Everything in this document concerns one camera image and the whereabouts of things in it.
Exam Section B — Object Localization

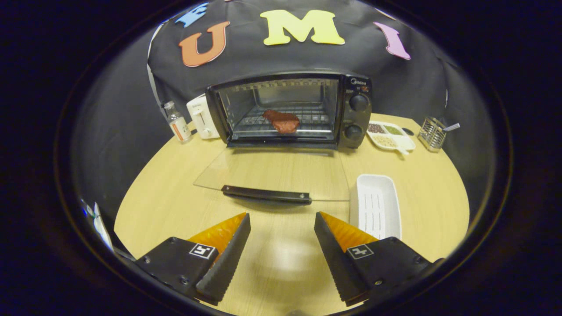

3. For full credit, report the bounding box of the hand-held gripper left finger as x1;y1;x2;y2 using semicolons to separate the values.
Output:
135;212;252;306

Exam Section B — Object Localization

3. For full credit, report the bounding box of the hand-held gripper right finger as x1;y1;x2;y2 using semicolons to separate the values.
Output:
314;211;440;307

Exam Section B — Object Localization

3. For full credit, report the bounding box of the black toaster oven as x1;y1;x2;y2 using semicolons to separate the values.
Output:
193;72;373;206

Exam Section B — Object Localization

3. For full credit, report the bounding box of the raw red meat steak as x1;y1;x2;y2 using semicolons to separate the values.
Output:
263;109;301;134

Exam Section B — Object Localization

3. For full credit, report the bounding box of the white bread toaster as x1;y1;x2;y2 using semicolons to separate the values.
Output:
186;94;220;140

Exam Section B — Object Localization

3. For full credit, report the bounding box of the metal oven rack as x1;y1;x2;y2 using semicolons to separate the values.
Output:
233;104;335;135

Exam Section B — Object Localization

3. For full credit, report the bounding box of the white plastic tray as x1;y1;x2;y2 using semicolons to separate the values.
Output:
349;174;403;241

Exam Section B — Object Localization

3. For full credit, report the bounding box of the white divided plate with beans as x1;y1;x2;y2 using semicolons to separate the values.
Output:
367;121;416;155

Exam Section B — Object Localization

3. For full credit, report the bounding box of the small clear bottle orange label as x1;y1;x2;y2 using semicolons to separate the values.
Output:
163;101;193;144

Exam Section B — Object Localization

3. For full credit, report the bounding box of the metal wire utensil holder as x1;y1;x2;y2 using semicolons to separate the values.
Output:
418;116;447;153

